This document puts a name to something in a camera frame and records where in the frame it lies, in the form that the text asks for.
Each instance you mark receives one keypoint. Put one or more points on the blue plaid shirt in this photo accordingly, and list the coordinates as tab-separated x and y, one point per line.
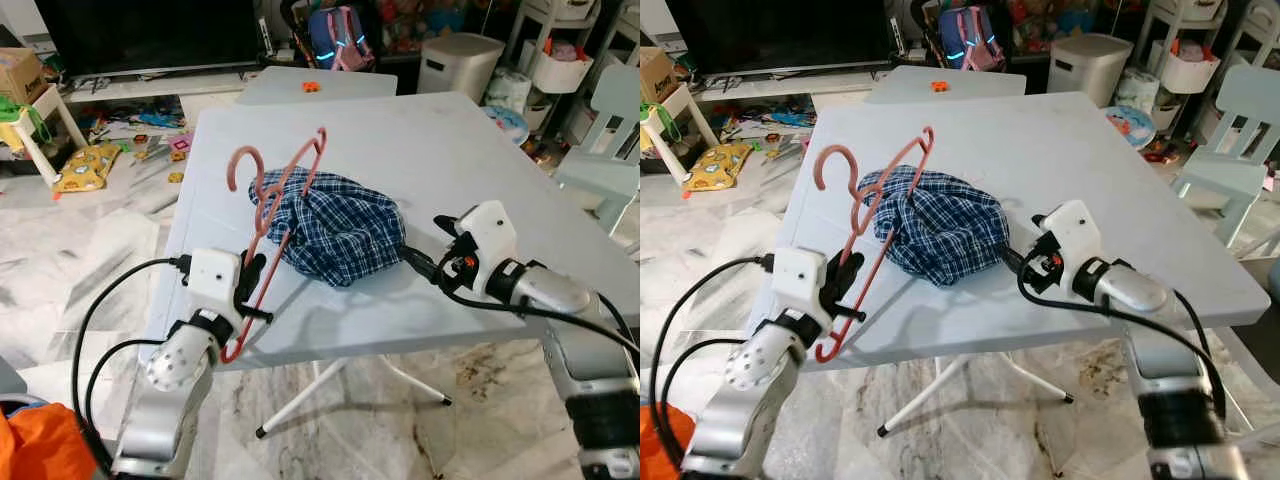
340	230
945	230

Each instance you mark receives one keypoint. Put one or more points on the pink plastic hanger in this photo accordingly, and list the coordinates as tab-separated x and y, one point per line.
243	153
832	153

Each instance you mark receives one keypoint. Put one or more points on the orange shirt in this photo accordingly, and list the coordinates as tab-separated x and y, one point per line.
662	450
40	450

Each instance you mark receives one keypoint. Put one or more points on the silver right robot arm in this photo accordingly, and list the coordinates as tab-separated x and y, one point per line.
1170	380
590	380

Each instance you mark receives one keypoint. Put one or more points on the large white folding table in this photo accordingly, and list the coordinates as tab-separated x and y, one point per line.
430	150
1050	150

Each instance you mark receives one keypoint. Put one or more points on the round blue toy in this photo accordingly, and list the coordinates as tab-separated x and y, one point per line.
508	122
1130	125

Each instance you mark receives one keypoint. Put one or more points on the pink square toy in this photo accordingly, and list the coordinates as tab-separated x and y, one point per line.
180	147

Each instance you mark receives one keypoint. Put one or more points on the small light grey table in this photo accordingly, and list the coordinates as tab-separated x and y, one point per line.
980	82
340	82

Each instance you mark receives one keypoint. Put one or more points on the white lidded bin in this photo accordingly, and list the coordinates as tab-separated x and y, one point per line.
1088	68
458	65

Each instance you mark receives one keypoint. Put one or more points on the light blue child chair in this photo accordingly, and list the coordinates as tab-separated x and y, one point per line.
600	170
1215	175

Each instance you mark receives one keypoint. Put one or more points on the yellow toy cushion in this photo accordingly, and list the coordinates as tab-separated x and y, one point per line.
88	167
718	165

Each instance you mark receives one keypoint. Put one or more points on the white television bench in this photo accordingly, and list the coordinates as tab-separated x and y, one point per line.
170	88
800	86

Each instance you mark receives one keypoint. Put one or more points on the white storage trolley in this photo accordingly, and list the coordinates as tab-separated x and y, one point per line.
1190	70
560	70

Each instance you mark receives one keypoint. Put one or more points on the blue pink backpack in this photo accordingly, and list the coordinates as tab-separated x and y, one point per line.
968	38
338	38

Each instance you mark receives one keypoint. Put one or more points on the small white side table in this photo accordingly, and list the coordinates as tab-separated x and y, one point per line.
45	105
680	103

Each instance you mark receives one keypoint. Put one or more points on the black television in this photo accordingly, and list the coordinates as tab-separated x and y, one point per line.
150	35
780	35

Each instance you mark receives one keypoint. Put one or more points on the cardboard box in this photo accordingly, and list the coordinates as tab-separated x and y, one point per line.
20	72
655	72

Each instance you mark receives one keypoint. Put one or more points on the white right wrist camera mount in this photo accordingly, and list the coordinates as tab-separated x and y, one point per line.
487	240
1073	235

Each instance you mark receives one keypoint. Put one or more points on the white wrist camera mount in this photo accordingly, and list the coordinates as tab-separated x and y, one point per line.
800	283
213	283
1073	235
487	240

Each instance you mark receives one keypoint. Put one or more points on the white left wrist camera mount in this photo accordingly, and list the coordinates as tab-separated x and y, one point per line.
213	283
800	283

